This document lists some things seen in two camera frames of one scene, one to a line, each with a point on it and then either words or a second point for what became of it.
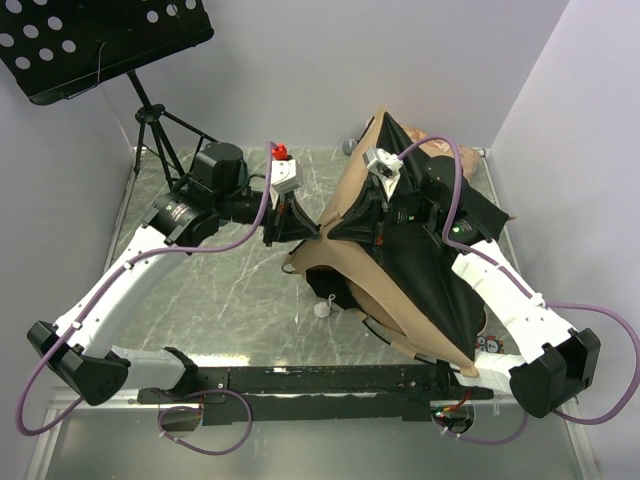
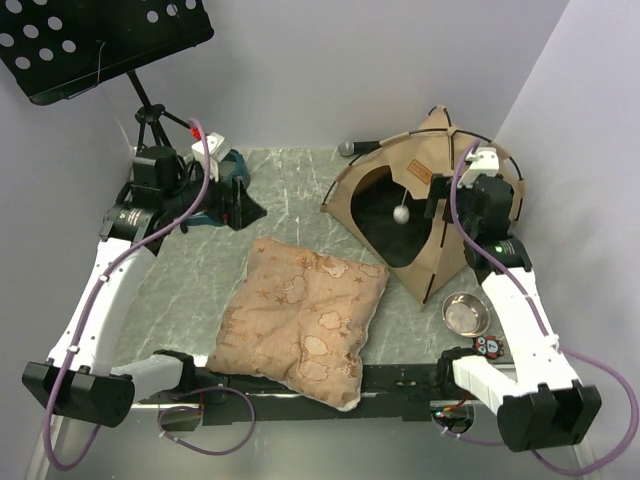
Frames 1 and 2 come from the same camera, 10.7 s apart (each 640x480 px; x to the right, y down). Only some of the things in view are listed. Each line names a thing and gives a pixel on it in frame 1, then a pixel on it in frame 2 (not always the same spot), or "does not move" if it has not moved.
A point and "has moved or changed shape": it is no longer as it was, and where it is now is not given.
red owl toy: x=489 y=344 does not move
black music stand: x=57 y=48 does not move
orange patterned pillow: x=470 y=155 → x=296 y=318
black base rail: x=316 y=395 does not move
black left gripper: x=289 y=222 → x=236 y=206
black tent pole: x=370 y=323 → x=444 y=222
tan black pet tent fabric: x=382 y=252 has moved or changed shape
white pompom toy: x=323 y=309 → x=401 y=213
